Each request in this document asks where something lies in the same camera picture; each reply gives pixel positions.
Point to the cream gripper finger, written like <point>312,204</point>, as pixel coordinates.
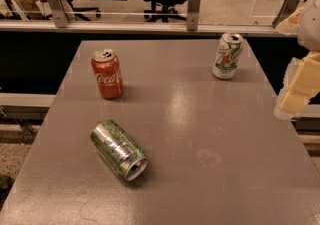
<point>300,84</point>
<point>289,26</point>

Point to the green soda can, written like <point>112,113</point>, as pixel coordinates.
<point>123,155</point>

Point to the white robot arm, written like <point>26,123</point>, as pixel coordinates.
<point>308,35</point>

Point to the white 7up can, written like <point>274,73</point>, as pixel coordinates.
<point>228,53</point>

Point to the red Coca-Cola can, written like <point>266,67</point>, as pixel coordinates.
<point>106,67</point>

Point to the right metal rail bracket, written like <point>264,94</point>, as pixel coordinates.
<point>287,8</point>

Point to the metal rail bracket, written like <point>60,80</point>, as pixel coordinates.
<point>287,8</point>
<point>60,18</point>
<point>193,14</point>

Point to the middle metal rail bracket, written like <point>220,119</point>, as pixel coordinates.
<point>193,14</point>

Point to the left metal rail bracket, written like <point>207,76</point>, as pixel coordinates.
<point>60,18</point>

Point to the metal horizontal rail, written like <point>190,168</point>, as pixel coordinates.
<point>139,28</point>

